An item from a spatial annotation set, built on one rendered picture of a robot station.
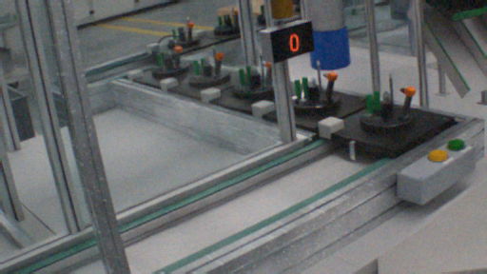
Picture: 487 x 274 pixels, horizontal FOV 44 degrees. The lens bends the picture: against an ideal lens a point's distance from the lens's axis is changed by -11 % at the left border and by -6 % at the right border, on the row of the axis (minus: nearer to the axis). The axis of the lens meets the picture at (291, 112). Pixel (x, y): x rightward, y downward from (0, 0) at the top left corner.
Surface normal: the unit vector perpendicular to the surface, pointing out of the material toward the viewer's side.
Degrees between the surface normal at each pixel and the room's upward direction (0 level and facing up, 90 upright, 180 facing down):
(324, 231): 90
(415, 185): 90
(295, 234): 90
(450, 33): 45
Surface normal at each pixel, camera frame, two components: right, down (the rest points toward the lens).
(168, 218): 0.67, 0.17
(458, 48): 0.29, -0.51
